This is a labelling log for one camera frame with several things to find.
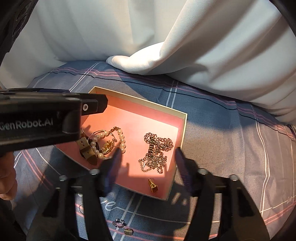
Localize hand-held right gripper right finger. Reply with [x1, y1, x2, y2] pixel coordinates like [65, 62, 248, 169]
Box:
[174, 147, 270, 241]

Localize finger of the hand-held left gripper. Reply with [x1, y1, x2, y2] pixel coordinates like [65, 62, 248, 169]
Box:
[79, 93, 109, 115]

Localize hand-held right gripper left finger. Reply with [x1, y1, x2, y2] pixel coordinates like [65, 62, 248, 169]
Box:
[26, 148, 123, 241]

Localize gold hoop pendant necklace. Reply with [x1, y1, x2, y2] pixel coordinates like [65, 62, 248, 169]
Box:
[92, 126, 121, 155]

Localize white pearl bracelet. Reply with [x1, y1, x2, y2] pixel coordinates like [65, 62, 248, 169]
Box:
[89, 129, 127, 161]

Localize wristwatch with beige strap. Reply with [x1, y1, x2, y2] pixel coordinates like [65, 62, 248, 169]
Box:
[77, 133, 116, 166]

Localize metal chain necklaces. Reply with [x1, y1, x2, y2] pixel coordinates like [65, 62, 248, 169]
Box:
[138, 132, 174, 174]

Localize chunky gold ring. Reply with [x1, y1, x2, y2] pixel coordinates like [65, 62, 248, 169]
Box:
[148, 178, 160, 193]

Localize teal box with pink lining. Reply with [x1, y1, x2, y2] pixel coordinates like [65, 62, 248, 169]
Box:
[55, 86, 187, 201]

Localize person's left hand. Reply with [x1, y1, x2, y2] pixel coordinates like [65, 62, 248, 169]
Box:
[0, 151, 18, 200]

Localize blue plaid bed sheet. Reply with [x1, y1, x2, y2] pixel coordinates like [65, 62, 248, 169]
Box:
[13, 61, 296, 241]

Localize white curtain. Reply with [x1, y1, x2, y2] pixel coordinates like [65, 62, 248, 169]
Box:
[0, 0, 296, 123]

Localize purple gem ring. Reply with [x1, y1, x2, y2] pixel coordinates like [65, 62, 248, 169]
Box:
[112, 218, 127, 229]

